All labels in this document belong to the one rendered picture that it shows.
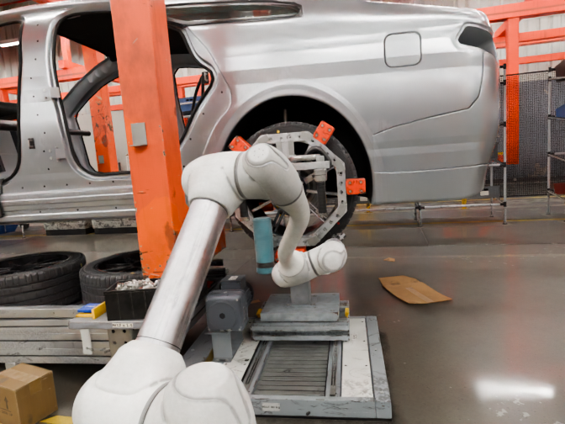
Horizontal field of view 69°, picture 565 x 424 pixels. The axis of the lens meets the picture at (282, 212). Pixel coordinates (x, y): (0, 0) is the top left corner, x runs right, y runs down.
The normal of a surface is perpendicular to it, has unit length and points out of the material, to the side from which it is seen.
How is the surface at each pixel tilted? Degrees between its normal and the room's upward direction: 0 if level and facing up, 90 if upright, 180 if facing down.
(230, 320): 90
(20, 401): 90
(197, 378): 6
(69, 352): 90
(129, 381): 40
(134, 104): 90
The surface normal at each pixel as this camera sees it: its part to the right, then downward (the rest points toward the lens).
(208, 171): -0.36, -0.48
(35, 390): 0.89, 0.00
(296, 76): -0.15, 0.14
